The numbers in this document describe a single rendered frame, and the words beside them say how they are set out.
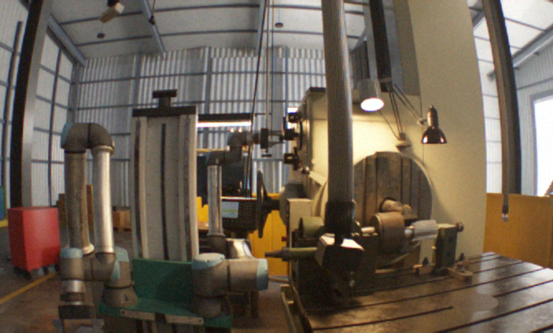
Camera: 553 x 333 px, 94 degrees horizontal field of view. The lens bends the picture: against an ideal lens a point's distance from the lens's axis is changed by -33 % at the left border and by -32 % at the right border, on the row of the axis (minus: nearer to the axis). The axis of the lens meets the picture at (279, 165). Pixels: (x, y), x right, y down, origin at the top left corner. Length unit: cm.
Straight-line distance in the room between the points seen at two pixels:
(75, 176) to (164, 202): 51
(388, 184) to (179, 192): 99
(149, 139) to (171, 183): 24
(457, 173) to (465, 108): 41
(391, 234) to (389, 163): 44
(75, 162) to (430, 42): 202
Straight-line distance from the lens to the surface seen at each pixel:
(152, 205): 177
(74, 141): 153
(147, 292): 180
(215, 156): 229
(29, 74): 621
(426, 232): 163
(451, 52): 229
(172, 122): 176
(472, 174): 222
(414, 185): 187
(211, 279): 153
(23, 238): 496
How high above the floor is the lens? 146
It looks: 1 degrees up
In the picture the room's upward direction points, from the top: straight up
